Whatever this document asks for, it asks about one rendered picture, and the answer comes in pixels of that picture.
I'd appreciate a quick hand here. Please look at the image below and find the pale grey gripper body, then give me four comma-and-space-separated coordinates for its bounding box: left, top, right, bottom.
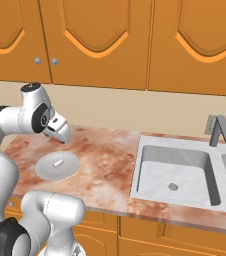
43, 120, 73, 145

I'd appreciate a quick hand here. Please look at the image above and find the round grey plate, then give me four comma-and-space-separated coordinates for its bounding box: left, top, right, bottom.
34, 150, 81, 182

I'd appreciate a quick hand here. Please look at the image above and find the orange drawer front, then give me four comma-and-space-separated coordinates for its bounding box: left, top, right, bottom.
4, 197, 120, 233

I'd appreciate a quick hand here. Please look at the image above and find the grey double sink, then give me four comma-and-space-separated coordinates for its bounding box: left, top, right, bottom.
129, 133, 226, 216

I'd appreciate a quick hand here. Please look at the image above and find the orange base cupboard door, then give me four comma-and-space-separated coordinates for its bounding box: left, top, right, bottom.
117, 236, 226, 256
70, 224, 120, 256

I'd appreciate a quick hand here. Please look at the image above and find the grey sink tap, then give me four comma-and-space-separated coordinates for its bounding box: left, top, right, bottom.
204, 114, 226, 148

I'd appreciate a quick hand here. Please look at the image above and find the orange panel under sink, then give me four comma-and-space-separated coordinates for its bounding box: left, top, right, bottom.
118, 215, 226, 250

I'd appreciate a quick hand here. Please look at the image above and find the orange wall cupboard door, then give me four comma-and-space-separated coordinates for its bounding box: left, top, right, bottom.
0, 0, 53, 85
37, 0, 154, 91
147, 0, 226, 98

